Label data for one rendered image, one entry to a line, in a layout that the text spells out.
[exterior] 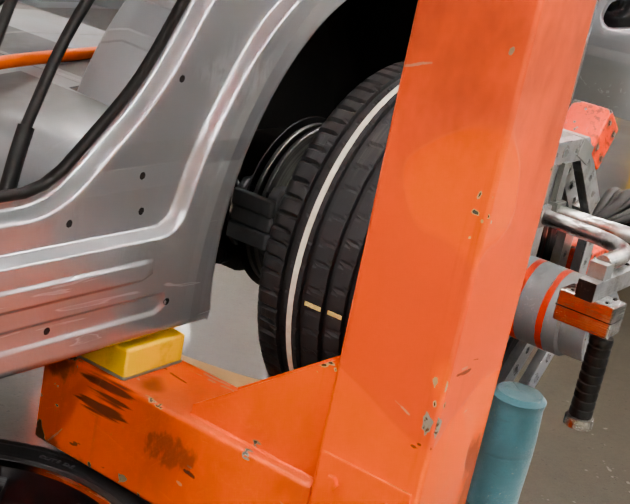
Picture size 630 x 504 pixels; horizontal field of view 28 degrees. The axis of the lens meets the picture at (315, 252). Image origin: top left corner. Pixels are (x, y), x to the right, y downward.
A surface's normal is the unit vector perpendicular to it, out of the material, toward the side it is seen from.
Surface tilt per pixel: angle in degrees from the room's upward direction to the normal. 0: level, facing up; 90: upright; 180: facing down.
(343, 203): 66
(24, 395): 0
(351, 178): 58
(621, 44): 90
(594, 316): 90
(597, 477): 0
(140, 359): 90
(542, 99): 90
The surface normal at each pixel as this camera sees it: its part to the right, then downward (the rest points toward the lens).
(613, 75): -0.37, 0.48
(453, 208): -0.57, 0.15
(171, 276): 0.80, 0.33
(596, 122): -0.36, -0.41
